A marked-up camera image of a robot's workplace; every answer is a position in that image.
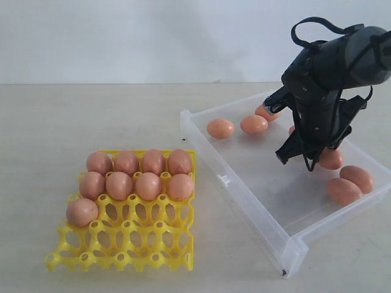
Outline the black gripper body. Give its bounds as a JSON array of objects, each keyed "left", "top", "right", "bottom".
[{"left": 283, "top": 91, "right": 367, "bottom": 159}]

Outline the brown egg bin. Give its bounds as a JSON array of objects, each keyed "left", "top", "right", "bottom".
[
  {"left": 318, "top": 148, "right": 343, "bottom": 170},
  {"left": 79, "top": 172, "right": 106, "bottom": 201},
  {"left": 106, "top": 172, "right": 133, "bottom": 201},
  {"left": 326, "top": 178, "right": 363, "bottom": 206},
  {"left": 339, "top": 165, "right": 375, "bottom": 194}
]

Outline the clear plastic bin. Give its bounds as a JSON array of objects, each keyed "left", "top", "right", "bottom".
[{"left": 180, "top": 92, "right": 390, "bottom": 278}]

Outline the brown egg cluster front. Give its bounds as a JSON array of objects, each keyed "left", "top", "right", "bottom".
[{"left": 136, "top": 172, "right": 163, "bottom": 201}]

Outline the brown egg bin front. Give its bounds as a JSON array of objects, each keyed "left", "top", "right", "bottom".
[{"left": 106, "top": 172, "right": 133, "bottom": 201}]

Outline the yellow plastic egg tray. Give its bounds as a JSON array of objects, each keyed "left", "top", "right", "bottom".
[{"left": 45, "top": 149, "right": 197, "bottom": 273}]

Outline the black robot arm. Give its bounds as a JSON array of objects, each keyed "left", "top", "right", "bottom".
[{"left": 264, "top": 26, "right": 390, "bottom": 164}]

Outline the brown egg cluster back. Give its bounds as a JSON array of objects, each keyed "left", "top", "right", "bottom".
[{"left": 255, "top": 105, "right": 280, "bottom": 122}]

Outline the black camera cable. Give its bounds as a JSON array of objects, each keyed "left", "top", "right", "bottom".
[{"left": 291, "top": 45, "right": 374, "bottom": 172}]

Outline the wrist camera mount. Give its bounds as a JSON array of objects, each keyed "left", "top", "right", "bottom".
[{"left": 262, "top": 86, "right": 290, "bottom": 114}]

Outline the black strap loop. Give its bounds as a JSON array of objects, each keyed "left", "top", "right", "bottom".
[{"left": 290, "top": 17, "right": 366, "bottom": 51}]

